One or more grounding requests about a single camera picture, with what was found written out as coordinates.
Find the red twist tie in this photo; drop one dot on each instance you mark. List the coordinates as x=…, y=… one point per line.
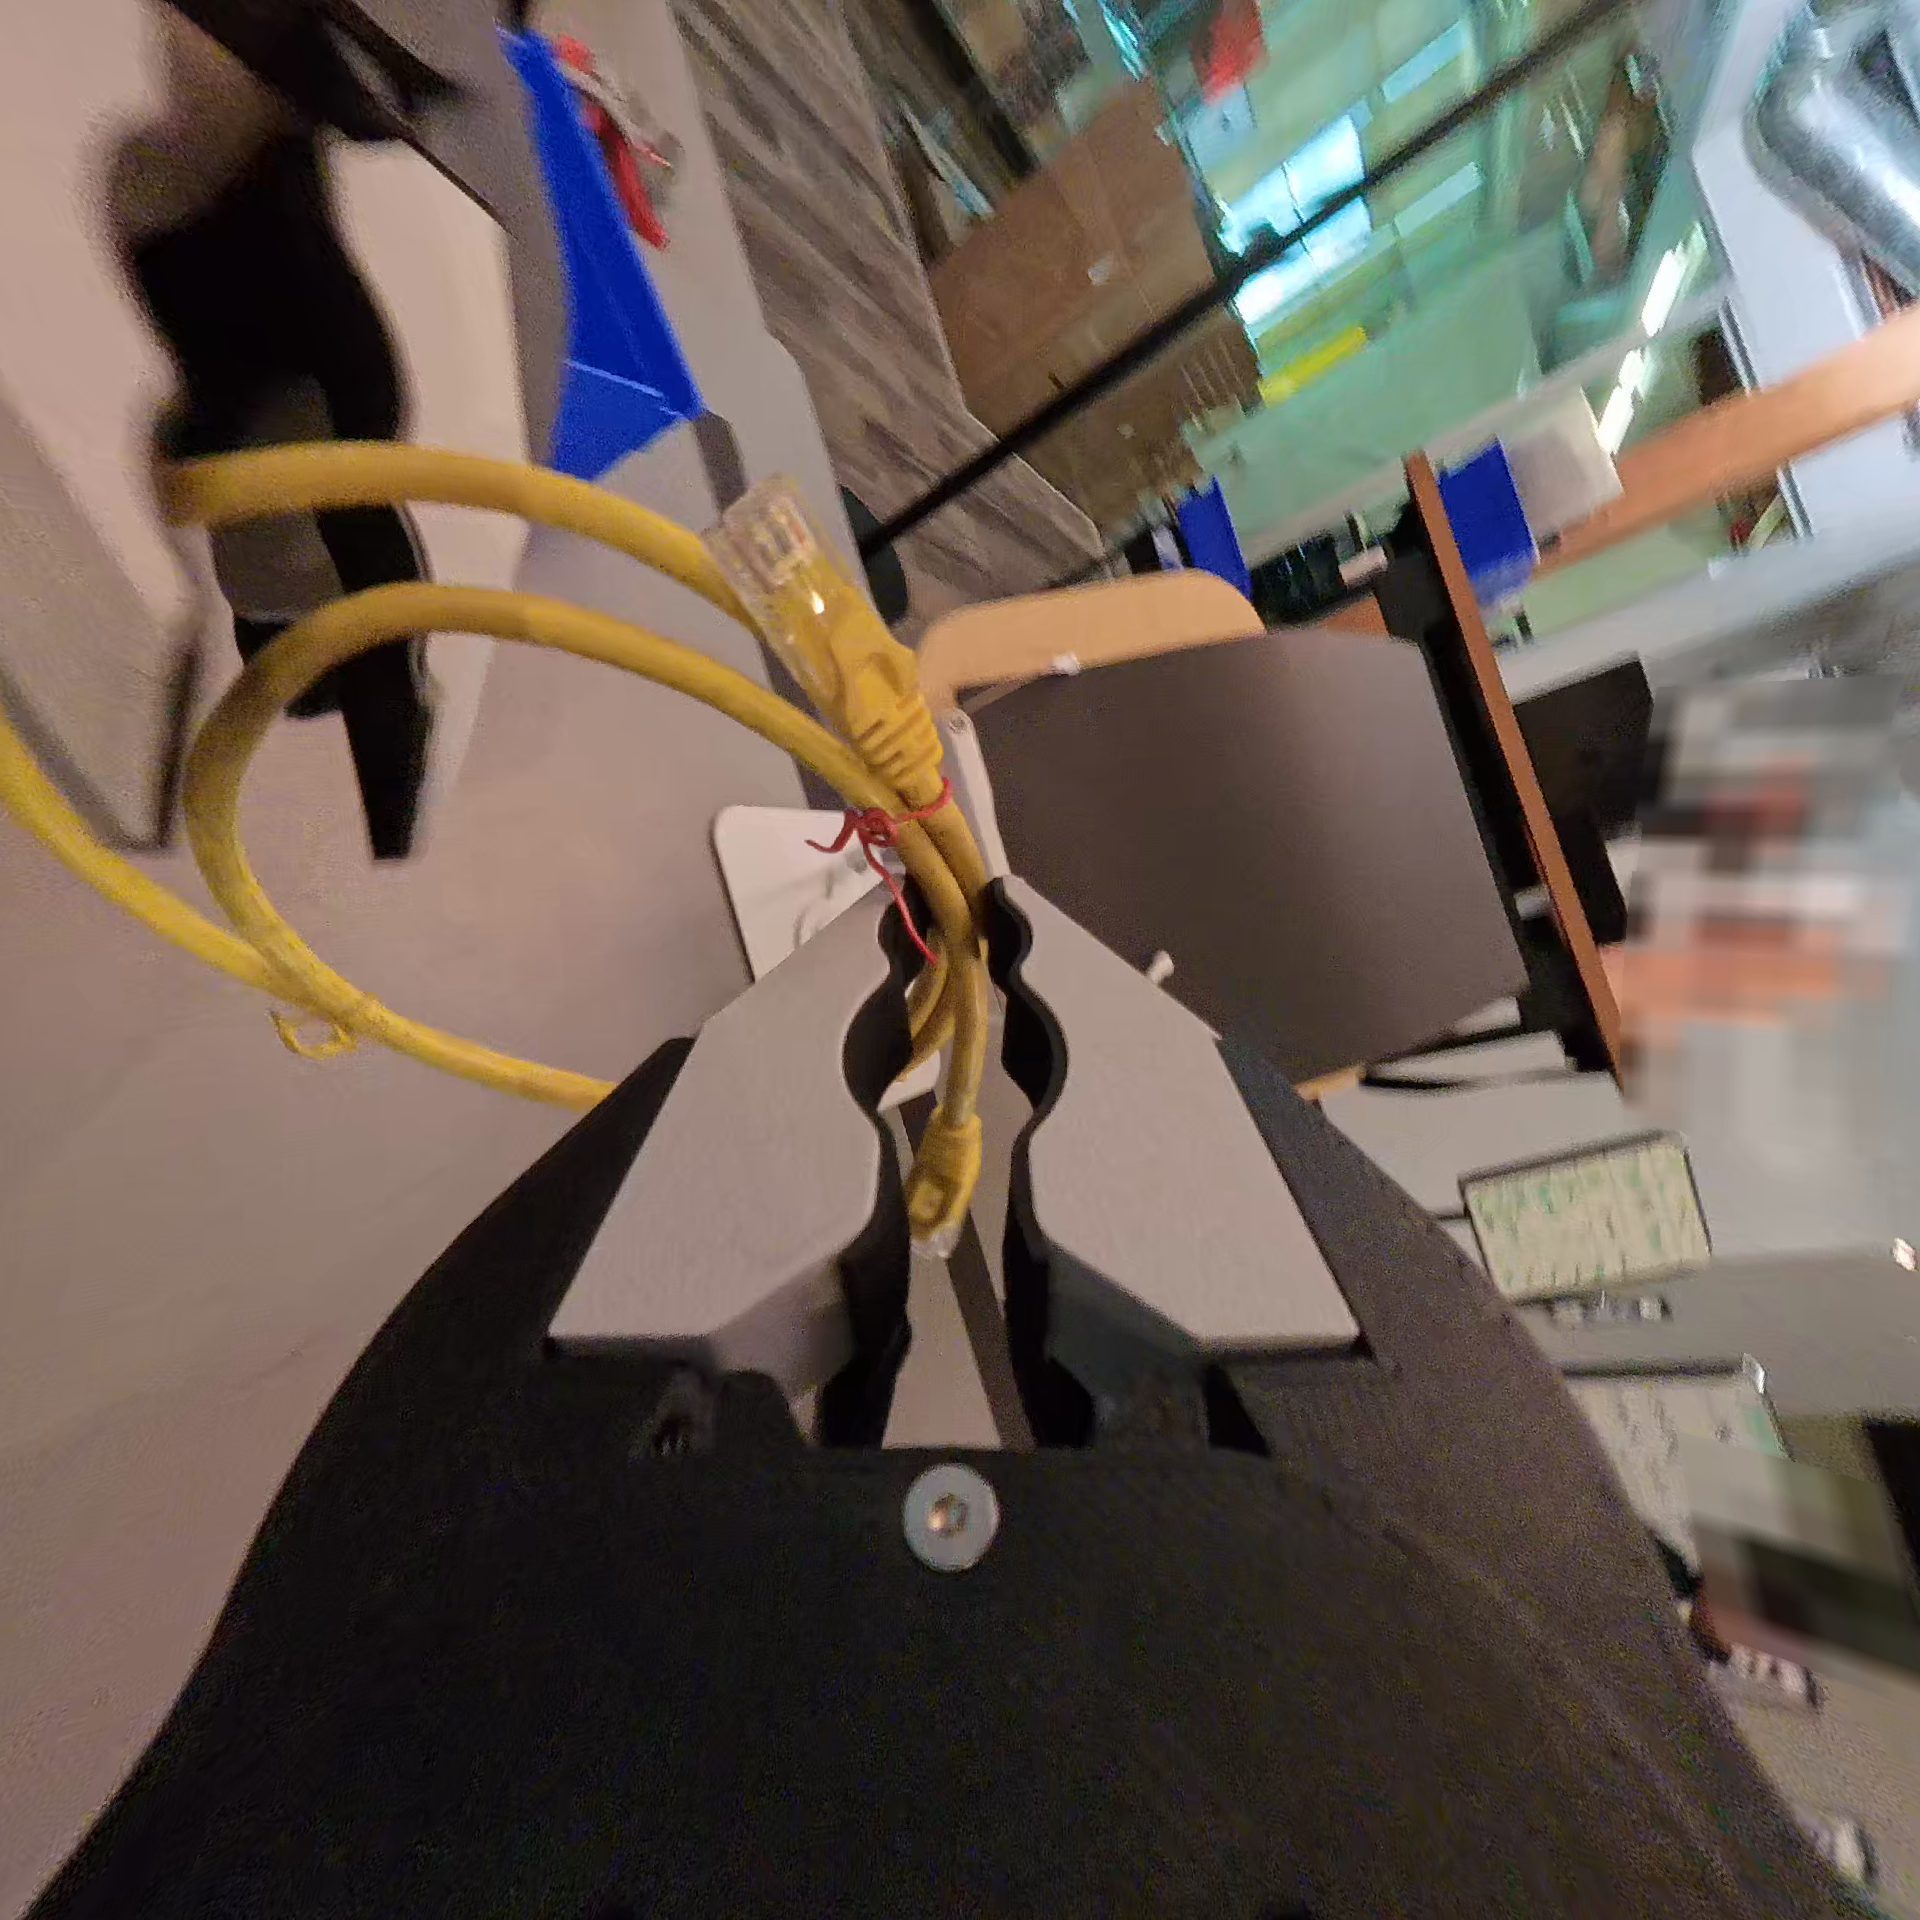
x=878, y=823

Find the wooden beam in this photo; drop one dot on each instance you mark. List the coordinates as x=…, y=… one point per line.
x=1771, y=420

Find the large cardboard box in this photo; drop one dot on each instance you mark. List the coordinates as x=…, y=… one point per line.
x=1081, y=284

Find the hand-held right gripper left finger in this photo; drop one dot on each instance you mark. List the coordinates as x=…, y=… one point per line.
x=720, y=1184

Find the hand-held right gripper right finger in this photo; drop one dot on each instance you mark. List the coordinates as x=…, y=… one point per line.
x=1184, y=1184

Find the short spiral metal duct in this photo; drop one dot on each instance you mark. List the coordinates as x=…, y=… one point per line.
x=1839, y=135

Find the black monitor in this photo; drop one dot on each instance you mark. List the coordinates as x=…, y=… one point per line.
x=1598, y=751

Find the brown-edged table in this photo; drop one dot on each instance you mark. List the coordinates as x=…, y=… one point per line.
x=1483, y=644

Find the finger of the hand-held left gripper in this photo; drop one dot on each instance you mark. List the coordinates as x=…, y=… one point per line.
x=374, y=720
x=90, y=644

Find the small blue bin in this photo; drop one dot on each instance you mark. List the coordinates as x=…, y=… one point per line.
x=1489, y=518
x=1215, y=540

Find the blue plastic bin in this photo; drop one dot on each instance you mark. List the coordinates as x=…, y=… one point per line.
x=614, y=361

